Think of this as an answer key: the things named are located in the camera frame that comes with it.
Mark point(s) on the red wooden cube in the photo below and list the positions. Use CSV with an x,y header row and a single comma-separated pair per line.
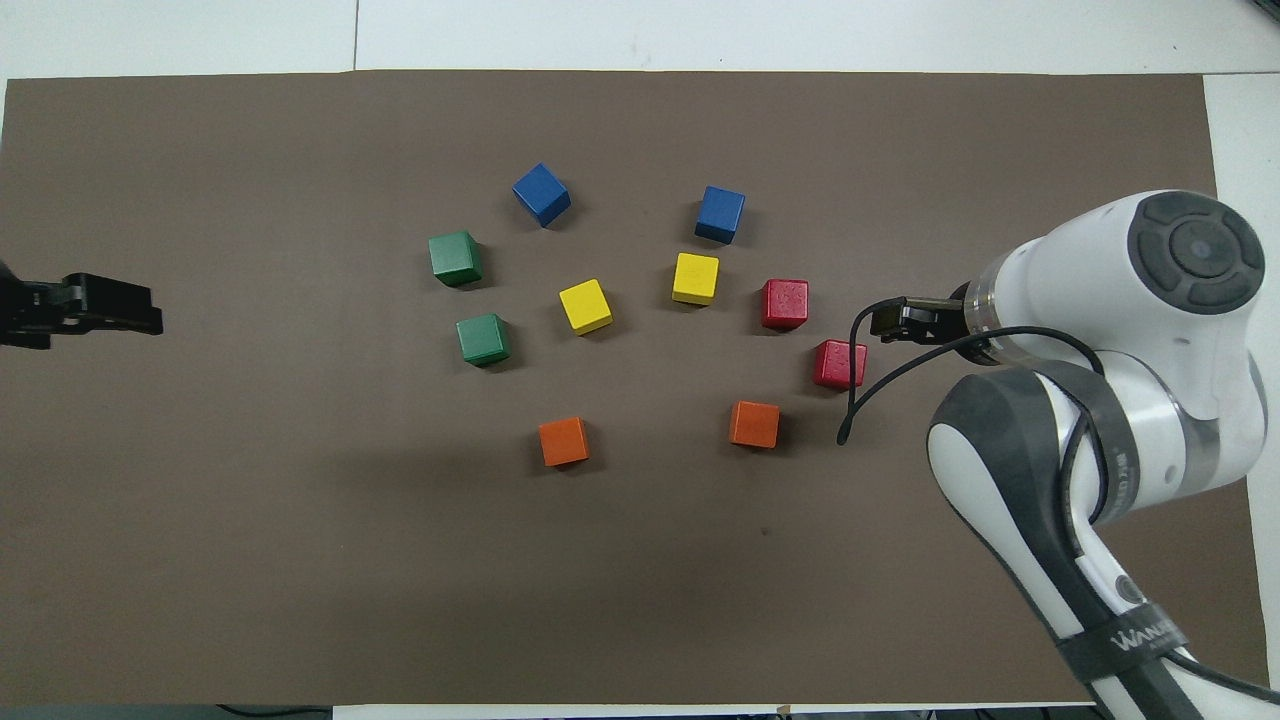
x,y
785,304
840,364

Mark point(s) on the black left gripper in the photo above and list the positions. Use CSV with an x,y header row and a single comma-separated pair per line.
x,y
30,315

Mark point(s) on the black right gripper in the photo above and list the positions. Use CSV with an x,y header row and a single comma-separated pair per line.
x,y
935,320

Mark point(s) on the blue wooden cube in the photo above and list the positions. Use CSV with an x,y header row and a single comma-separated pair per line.
x,y
720,214
541,194

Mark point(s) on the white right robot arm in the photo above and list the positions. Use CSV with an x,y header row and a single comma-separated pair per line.
x,y
1090,270

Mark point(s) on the green wooden cube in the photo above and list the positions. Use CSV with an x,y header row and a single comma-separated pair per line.
x,y
483,339
455,258

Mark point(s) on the brown paper table mat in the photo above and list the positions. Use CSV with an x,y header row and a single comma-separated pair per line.
x,y
300,550

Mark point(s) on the orange wooden cube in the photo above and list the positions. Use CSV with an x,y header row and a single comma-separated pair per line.
x,y
564,441
754,424

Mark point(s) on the yellow wooden cube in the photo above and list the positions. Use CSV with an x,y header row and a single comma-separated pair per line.
x,y
695,278
585,306

